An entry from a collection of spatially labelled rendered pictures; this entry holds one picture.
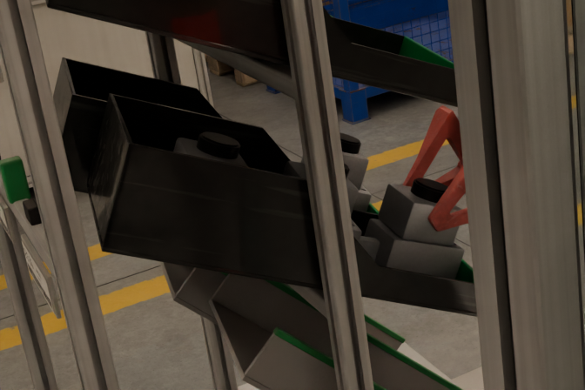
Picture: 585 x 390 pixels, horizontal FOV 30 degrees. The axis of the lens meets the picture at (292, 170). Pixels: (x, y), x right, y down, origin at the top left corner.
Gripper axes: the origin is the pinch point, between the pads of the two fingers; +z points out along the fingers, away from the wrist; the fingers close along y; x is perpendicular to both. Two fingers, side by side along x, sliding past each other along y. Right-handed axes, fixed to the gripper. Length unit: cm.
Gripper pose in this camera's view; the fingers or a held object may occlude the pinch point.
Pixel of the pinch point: (425, 205)
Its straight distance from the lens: 83.0
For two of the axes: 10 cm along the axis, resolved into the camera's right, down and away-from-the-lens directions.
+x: 5.2, 7.1, 4.8
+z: -7.8, 6.2, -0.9
